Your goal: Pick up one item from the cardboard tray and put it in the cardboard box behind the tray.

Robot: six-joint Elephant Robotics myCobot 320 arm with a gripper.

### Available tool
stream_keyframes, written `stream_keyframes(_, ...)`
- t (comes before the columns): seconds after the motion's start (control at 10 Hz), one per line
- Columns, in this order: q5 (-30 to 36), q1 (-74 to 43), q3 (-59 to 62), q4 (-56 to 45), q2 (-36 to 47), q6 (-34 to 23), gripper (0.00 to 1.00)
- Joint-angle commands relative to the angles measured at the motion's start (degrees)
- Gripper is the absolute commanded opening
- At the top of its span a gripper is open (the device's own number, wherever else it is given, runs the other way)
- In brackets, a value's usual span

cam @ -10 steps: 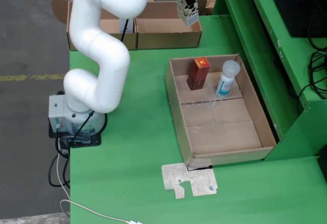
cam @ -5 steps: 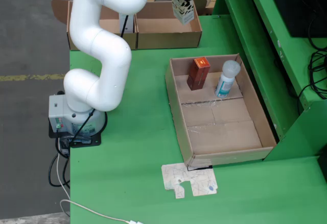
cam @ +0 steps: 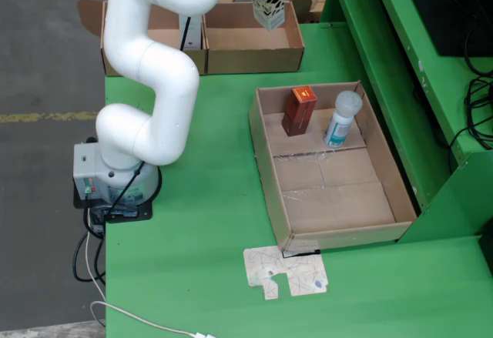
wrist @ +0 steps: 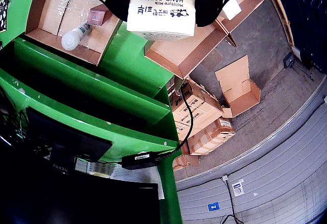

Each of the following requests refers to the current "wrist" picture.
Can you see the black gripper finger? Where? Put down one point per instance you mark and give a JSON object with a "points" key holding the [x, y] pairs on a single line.
{"points": [[212, 7], [115, 2]]}

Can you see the cow print hand cream box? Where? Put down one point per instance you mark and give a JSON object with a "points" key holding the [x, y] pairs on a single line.
{"points": [[161, 12]]}

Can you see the tall white product box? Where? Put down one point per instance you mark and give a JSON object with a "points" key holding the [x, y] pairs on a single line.
{"points": [[232, 8]]}

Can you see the dark red carton box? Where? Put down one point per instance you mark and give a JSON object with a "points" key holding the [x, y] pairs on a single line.
{"points": [[97, 17]]}

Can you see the grey flat cardboard sheet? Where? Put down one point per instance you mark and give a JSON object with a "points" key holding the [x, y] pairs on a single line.
{"points": [[213, 60]]}

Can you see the divided cardboard box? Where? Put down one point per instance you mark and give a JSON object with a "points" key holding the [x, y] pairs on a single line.
{"points": [[178, 55]]}

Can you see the shallow cardboard tray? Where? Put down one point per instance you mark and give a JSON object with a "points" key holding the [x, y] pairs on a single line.
{"points": [[51, 22]]}

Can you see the open flattened cardboard carton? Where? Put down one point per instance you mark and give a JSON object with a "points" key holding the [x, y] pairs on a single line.
{"points": [[237, 88]]}

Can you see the white bottle translucent cap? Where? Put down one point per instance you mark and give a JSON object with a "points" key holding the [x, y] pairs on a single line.
{"points": [[71, 39]]}

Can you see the green metal shelf rack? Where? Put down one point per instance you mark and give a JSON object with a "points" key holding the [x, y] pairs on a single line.
{"points": [[89, 88]]}

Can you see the small black floor device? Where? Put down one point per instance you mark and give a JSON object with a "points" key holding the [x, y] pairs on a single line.
{"points": [[288, 60]]}

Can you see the dark blue plastic pallets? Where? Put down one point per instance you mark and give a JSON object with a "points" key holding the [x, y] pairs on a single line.
{"points": [[309, 17]]}

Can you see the printed brown carton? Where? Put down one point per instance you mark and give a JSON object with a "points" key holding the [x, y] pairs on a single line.
{"points": [[204, 109]]}

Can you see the black picture sticker sheet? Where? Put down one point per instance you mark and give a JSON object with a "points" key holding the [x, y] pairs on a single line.
{"points": [[3, 14]]}

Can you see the brown taped carton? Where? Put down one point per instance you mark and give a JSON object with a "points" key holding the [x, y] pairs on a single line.
{"points": [[212, 137]]}

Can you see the small brown carton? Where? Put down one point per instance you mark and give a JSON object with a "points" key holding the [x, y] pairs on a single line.
{"points": [[186, 159]]}

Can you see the black power adapter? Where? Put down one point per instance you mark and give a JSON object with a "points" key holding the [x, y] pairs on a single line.
{"points": [[139, 160]]}

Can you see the grey roller shutter door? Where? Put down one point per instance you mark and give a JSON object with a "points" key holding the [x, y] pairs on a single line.
{"points": [[268, 170]]}

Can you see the printed white paper sheet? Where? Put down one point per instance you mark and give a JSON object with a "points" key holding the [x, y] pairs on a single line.
{"points": [[138, 180]]}

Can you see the white door label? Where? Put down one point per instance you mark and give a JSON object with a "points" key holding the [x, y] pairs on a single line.
{"points": [[237, 187]]}

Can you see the blue door label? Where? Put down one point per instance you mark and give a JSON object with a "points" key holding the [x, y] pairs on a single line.
{"points": [[213, 207]]}

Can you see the black monitor with stand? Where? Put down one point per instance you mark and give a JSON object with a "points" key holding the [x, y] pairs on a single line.
{"points": [[76, 203]]}

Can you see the wooden pallet frame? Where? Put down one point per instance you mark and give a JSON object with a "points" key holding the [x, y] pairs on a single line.
{"points": [[282, 17]]}

